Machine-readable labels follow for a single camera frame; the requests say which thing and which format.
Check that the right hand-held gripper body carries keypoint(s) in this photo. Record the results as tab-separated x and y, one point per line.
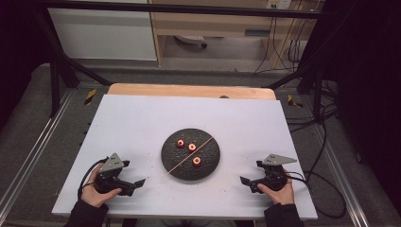
273	176

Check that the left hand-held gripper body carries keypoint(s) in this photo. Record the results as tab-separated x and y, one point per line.
110	164

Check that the black round plate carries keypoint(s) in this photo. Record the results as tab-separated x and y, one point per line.
183	168

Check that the thin bamboo skewer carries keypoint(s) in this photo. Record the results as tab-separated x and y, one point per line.
189	156

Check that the person's right hand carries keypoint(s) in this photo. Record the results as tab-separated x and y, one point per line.
283	195

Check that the person's left hand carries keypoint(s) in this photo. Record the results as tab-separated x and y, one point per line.
93	197

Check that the white cabinet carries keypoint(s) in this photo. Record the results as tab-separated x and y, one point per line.
104	34

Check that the dark curtain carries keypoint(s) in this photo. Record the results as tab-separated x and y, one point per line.
369	78
19	47

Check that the white object with black wheel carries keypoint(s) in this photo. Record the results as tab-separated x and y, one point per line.
190	39

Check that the light wooden desk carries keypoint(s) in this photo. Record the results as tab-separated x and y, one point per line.
214	23

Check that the white power strip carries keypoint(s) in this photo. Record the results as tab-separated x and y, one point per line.
279	3

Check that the aluminium floor rail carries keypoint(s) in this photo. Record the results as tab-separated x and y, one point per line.
34	145
343	179

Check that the black metal frame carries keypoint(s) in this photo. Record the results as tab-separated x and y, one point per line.
189	8

